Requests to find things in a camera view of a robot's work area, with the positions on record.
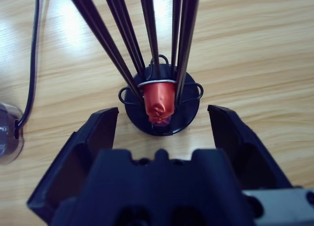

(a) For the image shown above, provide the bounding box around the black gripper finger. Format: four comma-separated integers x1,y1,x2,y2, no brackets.
207,104,294,192
26,106,120,223

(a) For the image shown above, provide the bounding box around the black wire capsule holder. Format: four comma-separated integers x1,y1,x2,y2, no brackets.
65,0,205,136

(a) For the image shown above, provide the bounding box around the black power cable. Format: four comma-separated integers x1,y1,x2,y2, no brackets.
14,0,41,128

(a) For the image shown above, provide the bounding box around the red coffee capsule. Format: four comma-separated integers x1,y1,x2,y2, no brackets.
137,80,178,125

